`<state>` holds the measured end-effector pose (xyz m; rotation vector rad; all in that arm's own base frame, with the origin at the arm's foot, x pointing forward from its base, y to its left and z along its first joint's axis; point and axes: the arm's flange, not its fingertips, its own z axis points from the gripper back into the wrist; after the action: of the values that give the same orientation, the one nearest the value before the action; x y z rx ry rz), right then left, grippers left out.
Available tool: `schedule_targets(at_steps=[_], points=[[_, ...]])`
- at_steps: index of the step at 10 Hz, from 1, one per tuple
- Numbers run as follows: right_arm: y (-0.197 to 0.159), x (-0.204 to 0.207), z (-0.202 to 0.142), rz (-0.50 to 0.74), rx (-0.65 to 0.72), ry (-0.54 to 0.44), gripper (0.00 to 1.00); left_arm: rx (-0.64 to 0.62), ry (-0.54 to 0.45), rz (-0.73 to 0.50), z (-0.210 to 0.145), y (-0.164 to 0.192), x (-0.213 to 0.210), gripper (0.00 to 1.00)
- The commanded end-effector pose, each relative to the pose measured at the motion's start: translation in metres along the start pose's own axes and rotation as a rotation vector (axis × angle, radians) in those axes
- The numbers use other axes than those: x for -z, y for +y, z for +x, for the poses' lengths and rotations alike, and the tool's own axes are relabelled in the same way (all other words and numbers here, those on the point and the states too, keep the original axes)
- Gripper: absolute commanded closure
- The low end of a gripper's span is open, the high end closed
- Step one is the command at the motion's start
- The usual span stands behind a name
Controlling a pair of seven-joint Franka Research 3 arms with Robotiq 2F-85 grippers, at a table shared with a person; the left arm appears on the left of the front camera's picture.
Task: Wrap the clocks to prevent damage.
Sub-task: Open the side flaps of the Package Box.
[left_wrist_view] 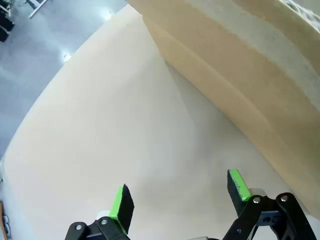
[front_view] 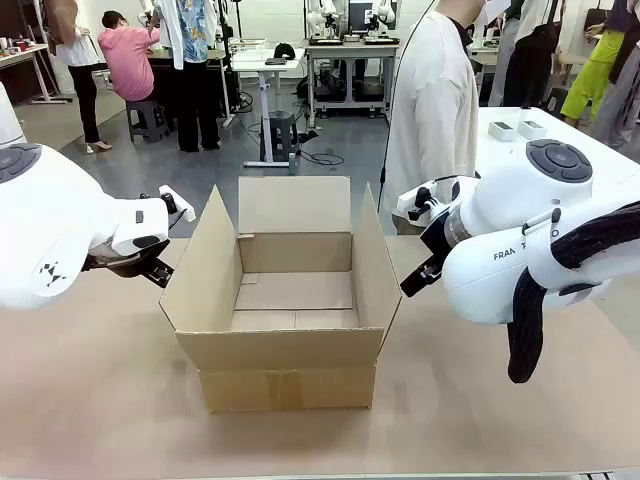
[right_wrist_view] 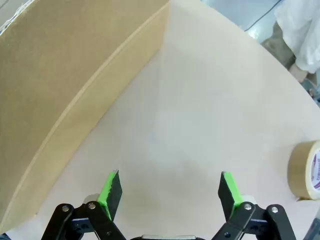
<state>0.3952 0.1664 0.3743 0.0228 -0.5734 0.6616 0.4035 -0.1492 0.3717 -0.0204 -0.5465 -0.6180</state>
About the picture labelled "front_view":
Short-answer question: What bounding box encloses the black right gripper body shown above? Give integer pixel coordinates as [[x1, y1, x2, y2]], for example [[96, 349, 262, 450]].
[[418, 209, 455, 271]]

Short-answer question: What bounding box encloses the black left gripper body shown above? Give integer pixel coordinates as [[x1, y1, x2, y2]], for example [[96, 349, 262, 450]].
[[82, 238, 174, 280]]

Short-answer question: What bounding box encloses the brown cardboard box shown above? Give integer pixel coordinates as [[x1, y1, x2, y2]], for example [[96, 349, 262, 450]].
[[158, 174, 404, 414]]

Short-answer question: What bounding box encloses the small white box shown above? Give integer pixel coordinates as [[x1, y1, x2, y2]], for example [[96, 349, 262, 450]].
[[487, 119, 516, 142], [517, 118, 549, 141]]

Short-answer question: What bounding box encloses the person in white cardigan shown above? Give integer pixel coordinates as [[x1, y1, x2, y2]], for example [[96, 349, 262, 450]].
[[382, 0, 489, 236]]

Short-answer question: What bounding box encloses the grey plastic stool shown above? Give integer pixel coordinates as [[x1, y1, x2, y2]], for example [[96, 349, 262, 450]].
[[259, 112, 301, 164], [124, 98, 174, 144]]

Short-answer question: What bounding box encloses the white table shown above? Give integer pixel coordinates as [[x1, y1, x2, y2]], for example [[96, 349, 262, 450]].
[[472, 105, 640, 206]]

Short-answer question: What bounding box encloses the person in pink hoodie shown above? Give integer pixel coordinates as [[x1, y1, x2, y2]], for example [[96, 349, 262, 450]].
[[97, 10, 161, 104]]

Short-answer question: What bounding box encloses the person in dark clothes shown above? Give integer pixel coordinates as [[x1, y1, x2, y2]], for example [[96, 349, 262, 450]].
[[502, 0, 564, 109]]

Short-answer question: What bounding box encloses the grey metal workbench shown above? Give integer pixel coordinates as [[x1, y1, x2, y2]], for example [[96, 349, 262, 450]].
[[304, 34, 401, 126]]

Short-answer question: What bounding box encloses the person in white blouse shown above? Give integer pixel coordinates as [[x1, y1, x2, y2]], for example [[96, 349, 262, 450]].
[[47, 0, 114, 154]]

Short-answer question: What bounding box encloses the person in grey trousers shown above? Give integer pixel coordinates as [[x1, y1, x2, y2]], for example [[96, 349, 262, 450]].
[[589, 0, 640, 151]]

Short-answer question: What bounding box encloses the person in lime green trousers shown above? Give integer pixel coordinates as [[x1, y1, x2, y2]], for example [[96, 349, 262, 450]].
[[559, 0, 631, 124]]

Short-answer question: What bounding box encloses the white standing desk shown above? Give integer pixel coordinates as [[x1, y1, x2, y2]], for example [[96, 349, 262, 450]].
[[230, 47, 307, 169]]

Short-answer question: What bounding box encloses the person in floral shirt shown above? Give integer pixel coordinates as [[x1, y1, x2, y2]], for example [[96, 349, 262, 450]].
[[154, 0, 224, 154]]

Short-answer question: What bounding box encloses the white workbench with red items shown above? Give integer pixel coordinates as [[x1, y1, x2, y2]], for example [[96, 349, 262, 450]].
[[0, 37, 74, 107]]

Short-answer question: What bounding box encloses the black computer monitor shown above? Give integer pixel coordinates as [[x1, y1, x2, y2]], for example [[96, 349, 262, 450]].
[[348, 0, 389, 34]]

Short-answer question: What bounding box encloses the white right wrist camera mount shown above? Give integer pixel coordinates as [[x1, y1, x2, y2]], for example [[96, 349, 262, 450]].
[[397, 180, 441, 224]]

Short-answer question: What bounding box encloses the thin black hanging cable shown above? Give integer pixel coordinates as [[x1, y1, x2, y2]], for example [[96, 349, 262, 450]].
[[378, 0, 436, 212]]

